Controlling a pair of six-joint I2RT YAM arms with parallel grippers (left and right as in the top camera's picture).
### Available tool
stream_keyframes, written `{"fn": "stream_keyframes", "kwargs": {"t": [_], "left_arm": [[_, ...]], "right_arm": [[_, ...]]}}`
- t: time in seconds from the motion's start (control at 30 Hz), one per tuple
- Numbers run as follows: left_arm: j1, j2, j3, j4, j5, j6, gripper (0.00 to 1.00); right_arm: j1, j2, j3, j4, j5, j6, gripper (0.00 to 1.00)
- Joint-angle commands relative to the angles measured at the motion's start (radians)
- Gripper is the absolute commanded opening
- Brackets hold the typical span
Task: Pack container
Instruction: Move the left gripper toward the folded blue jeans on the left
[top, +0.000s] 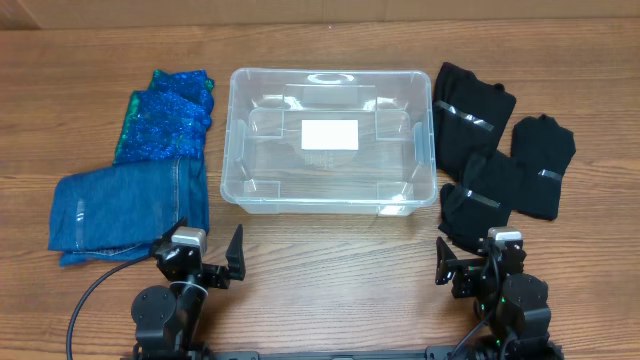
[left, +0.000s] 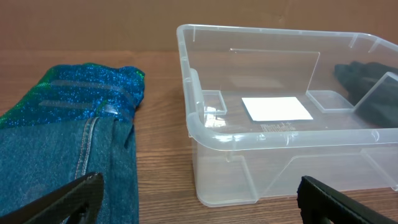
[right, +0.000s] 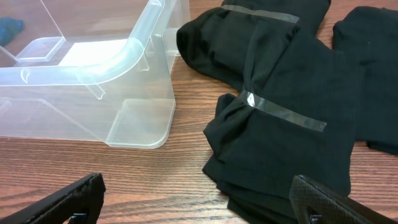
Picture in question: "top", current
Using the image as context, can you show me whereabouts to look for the blue denim jeans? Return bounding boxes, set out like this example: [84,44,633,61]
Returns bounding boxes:
[48,158,210,266]

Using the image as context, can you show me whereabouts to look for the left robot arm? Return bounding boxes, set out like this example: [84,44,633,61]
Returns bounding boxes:
[131,219,246,359]

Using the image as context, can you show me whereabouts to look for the white label in bin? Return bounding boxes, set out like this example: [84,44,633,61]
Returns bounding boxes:
[301,120,359,151]

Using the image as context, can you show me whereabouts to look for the blue sequin fabric bundle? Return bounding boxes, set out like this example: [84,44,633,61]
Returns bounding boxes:
[113,69,215,164]

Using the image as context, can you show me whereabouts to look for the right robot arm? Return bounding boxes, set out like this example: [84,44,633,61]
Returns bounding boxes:
[426,233,564,360]

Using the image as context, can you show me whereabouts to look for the black garment front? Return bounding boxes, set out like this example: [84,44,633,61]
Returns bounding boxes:
[439,151,523,254]

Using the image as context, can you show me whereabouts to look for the large black garment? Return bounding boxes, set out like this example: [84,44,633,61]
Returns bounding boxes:
[433,62,516,180]

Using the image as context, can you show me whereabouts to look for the clear plastic storage bin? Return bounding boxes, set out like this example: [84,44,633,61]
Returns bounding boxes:
[220,68,438,216]

